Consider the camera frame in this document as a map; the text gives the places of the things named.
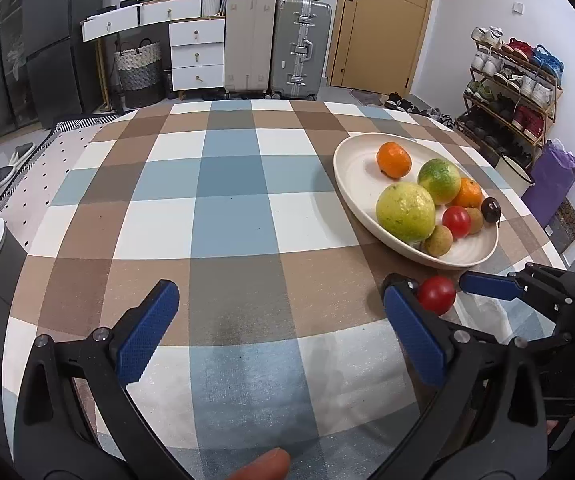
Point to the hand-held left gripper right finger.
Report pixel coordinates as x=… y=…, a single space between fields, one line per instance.
x=415 y=340

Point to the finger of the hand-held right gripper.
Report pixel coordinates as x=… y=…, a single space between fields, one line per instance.
x=401 y=279
x=487 y=286

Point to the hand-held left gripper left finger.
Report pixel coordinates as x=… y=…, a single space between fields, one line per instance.
x=145 y=335

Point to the small red tomato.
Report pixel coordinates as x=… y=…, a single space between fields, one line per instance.
x=436 y=294

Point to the large yellow-green citrus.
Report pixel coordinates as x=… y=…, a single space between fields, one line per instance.
x=406 y=212

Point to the large red tomato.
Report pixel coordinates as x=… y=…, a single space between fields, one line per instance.
x=456 y=221

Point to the dark cherry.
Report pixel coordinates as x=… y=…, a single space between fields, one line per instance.
x=491 y=209

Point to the small orange mandarin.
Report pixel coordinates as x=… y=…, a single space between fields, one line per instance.
x=470 y=192

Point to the small yellow-green citrus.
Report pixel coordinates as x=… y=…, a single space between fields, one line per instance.
x=439 y=181

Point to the cream oval plate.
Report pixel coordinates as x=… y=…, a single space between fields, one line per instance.
x=362 y=170

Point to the large orange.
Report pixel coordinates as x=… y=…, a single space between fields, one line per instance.
x=394 y=160

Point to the person's left hand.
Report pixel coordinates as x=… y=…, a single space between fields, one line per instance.
x=262 y=466

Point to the patterned doormat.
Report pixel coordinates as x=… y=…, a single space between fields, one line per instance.
x=570 y=222

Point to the white bucket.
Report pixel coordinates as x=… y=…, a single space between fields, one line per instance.
x=515 y=172

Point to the purple bag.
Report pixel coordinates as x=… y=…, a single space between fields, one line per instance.
x=550 y=180

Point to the checked tablecloth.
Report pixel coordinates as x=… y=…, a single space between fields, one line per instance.
x=227 y=210

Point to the scattered loose shoes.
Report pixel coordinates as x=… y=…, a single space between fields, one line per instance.
x=407 y=105

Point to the grey floor mat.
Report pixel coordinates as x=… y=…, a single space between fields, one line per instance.
x=366 y=96

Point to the wooden shoe rack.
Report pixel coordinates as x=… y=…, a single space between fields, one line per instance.
x=550 y=110

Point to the dotted rug striped border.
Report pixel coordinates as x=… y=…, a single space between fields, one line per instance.
x=52 y=170

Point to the rows of assorted shoes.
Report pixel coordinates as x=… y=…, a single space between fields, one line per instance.
x=517 y=90

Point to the grey slipper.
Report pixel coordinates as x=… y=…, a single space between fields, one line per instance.
x=20 y=151

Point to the wooden door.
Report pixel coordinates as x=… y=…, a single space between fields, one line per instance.
x=382 y=30

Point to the silver suitcase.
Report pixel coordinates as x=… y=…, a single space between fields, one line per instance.
x=300 y=45

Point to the woven laundry basket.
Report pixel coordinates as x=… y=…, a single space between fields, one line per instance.
x=140 y=72

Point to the beige suitcase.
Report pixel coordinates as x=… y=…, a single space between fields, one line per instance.
x=249 y=42

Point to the white drawer desk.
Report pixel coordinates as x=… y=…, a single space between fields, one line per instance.
x=195 y=55

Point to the dark glass cabinet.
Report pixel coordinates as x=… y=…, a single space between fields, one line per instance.
x=5 y=70

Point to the black refrigerator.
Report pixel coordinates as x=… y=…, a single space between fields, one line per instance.
x=62 y=35

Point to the white ribbed bin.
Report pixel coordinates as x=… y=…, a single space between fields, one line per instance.
x=211 y=6

